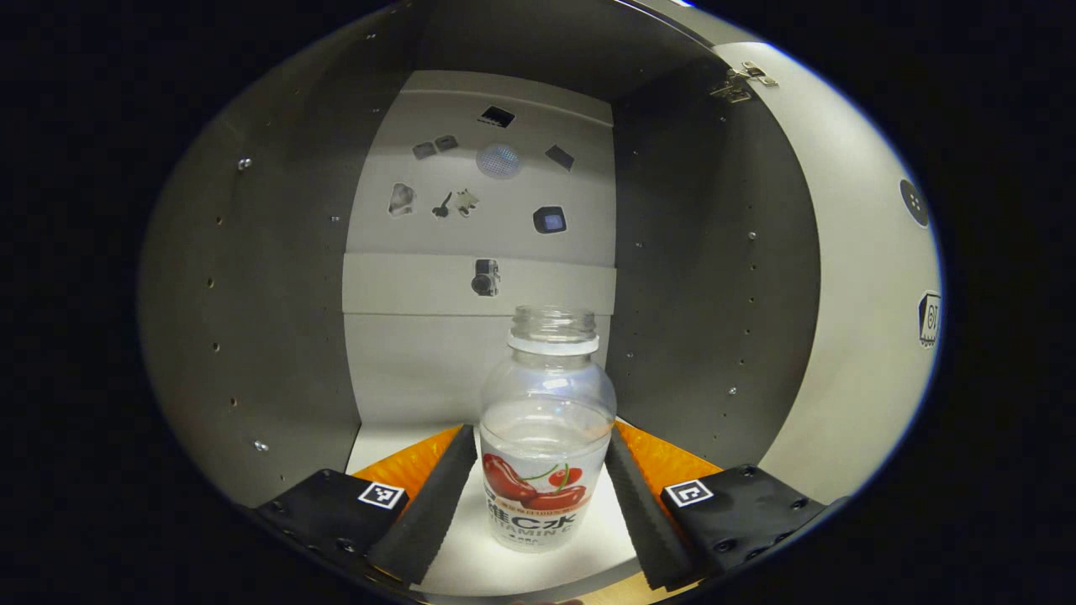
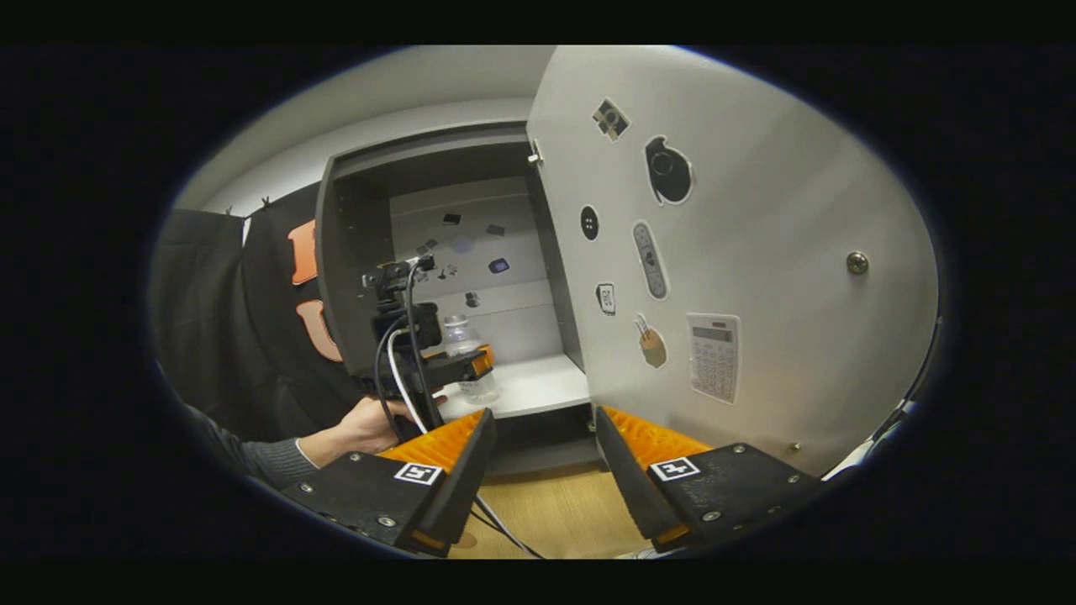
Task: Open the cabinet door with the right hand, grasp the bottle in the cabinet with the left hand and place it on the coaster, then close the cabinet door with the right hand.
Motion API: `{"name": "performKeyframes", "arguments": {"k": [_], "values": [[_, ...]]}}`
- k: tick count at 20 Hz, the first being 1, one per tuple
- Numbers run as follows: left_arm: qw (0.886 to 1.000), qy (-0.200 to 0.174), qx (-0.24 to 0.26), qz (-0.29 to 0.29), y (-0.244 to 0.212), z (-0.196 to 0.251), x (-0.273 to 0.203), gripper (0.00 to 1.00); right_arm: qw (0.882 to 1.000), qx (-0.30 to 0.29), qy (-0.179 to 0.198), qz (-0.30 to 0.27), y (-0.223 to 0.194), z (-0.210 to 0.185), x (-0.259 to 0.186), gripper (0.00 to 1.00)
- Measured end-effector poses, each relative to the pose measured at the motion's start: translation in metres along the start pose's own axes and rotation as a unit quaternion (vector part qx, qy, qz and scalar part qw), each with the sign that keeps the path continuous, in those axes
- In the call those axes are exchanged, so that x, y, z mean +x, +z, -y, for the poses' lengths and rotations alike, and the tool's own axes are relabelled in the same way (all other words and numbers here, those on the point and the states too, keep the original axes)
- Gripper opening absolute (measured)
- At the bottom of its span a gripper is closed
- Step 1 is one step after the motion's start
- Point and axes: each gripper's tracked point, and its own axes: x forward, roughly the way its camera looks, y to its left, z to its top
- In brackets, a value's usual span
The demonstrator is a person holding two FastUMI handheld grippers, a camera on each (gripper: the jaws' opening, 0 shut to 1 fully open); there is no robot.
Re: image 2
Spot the grey cabinet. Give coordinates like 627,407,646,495
315,122,602,476

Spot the clear bottle with red label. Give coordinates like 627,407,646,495
443,315,498,404

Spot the black backdrop cloth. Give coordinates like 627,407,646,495
151,181,396,446

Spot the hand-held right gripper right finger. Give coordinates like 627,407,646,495
594,405,829,554

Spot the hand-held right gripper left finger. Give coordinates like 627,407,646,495
282,408,498,557

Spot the beige cabinet door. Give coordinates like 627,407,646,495
525,46,940,480

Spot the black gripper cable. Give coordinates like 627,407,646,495
372,265,446,438

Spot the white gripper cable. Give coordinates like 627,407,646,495
385,326,547,560

